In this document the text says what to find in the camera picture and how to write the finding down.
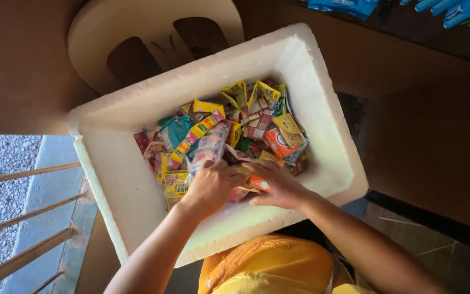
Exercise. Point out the person's left hand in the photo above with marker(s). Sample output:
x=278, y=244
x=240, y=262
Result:
x=210, y=190

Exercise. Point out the person's right hand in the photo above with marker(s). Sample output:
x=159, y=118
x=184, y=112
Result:
x=286, y=190

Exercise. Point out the person's left fingers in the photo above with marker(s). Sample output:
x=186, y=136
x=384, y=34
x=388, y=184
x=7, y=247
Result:
x=222, y=171

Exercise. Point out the clear sachet strip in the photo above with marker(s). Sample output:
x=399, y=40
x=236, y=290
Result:
x=210, y=145

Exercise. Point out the orange sachet packet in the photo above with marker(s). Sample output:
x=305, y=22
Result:
x=259, y=183

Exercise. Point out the heap of colourful sachets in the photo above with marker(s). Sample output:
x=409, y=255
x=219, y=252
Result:
x=259, y=122

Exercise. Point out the person's orange garment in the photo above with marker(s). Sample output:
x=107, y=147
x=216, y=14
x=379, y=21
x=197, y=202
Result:
x=267, y=265

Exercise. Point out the white foam box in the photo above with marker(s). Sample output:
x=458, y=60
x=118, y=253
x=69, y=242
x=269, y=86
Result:
x=108, y=171

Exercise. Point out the cream plastic stool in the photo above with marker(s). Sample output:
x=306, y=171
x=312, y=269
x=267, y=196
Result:
x=96, y=45

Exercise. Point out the wooden railing bar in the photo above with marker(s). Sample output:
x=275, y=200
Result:
x=23, y=258
x=27, y=215
x=49, y=281
x=27, y=174

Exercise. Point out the row of blue packets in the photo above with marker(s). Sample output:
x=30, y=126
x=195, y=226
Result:
x=451, y=8

